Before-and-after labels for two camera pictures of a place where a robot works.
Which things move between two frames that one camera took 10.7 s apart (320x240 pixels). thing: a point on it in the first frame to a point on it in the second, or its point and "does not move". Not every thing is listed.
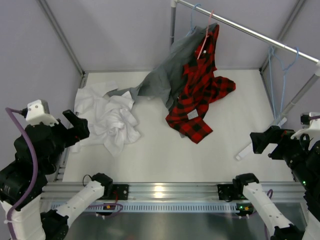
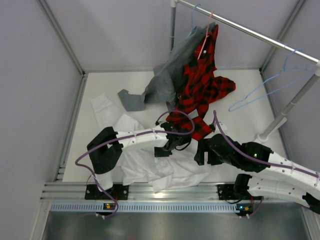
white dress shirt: (112, 121) to (140, 165)
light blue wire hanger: (271, 51) to (283, 77)
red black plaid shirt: (202, 87) does not move
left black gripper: (80, 130) to (158, 153)
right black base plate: (231, 192) does not move
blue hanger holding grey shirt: (192, 29) does not move
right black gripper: (282, 137) to (203, 147)
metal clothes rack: (316, 62) does not move
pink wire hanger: (206, 35) does not move
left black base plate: (122, 191) does not move
